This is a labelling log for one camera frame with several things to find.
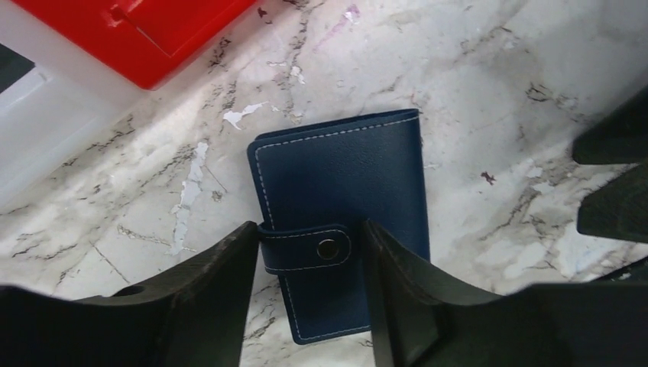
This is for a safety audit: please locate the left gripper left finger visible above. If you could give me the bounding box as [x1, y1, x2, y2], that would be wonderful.
[1, 222, 258, 366]

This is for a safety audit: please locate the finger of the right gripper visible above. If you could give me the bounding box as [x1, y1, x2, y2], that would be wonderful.
[572, 88, 647, 164]
[577, 164, 647, 243]

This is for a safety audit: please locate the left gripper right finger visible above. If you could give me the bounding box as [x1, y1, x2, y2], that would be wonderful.
[361, 221, 647, 366]

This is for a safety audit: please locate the navy blue card holder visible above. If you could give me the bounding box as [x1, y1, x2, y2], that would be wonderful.
[247, 109, 430, 345]

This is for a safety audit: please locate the white plastic bin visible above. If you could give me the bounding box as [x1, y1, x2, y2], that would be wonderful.
[1, 1, 148, 208]

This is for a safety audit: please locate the black card in white bin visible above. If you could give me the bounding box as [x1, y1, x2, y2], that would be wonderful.
[0, 44, 34, 93]

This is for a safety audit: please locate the red plastic bin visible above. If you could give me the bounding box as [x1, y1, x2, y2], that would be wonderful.
[15, 0, 254, 90]

